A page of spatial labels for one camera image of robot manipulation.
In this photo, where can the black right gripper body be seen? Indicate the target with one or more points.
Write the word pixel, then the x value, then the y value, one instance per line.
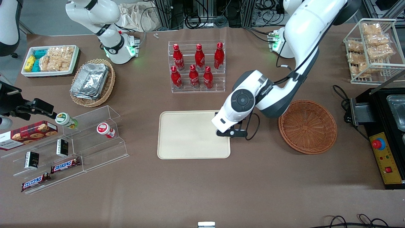
pixel 11 103

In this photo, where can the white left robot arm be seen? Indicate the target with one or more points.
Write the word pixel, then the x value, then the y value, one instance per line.
pixel 303 38

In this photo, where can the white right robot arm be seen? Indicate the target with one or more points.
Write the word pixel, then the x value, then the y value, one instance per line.
pixel 107 19

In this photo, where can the white rectangular snack tray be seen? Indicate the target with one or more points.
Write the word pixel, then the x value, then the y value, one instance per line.
pixel 47 73

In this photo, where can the beige plastic tray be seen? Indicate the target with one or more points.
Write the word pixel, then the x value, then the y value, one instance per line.
pixel 183 136

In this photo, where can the oval light wicker basket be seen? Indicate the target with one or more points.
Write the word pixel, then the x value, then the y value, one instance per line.
pixel 109 85

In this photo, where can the round brown wicker basket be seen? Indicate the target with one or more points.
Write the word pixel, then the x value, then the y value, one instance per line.
pixel 307 126

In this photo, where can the red tartan cookie box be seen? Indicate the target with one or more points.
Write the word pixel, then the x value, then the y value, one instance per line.
pixel 28 134

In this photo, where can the green lid yoghurt bottle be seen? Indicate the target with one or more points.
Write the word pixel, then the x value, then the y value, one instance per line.
pixel 65 119

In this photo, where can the red cola bottle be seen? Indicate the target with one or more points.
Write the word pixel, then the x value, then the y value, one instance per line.
pixel 176 78
pixel 199 57
pixel 219 57
pixel 194 77
pixel 208 78
pixel 178 58

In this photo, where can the clear acrylic bottle rack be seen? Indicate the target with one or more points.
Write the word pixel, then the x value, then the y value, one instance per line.
pixel 190 90

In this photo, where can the teal snack box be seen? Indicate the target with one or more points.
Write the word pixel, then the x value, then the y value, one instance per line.
pixel 40 53
pixel 36 66

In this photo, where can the yellow snack box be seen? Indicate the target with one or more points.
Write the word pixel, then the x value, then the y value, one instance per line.
pixel 30 63

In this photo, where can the small black carton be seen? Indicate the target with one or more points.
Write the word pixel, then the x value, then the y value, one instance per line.
pixel 32 160
pixel 62 148

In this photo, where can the bagged rice cracker snack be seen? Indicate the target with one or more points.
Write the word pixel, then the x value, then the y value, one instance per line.
pixel 61 51
pixel 61 65
pixel 45 63

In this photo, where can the stacked aluminium foil trays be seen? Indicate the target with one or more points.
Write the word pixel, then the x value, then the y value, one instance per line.
pixel 90 80

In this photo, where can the snickers chocolate bar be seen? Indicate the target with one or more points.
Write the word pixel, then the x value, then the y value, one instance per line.
pixel 65 165
pixel 35 182

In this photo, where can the red lid yoghurt bottle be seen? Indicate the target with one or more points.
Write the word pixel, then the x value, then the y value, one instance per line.
pixel 104 129

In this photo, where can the clear acrylic stepped shelf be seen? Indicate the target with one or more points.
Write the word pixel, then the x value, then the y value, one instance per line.
pixel 95 148

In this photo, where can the small white edge object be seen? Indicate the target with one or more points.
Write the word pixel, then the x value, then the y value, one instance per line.
pixel 206 224

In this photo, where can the beige cloth bag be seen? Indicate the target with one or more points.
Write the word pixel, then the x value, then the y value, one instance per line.
pixel 136 17

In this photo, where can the grey metal box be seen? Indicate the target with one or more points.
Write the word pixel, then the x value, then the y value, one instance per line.
pixel 362 112

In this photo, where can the bagged fried snack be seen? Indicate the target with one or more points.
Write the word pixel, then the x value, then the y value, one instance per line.
pixel 355 46
pixel 356 58
pixel 381 51
pixel 377 39
pixel 362 69
pixel 371 29

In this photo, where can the black appliance housing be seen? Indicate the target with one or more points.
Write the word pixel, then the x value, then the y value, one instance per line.
pixel 379 110

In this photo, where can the yellow emergency stop control box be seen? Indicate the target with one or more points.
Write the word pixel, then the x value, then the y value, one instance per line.
pixel 387 164

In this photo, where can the steel pan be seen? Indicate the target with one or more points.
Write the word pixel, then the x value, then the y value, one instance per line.
pixel 397 112

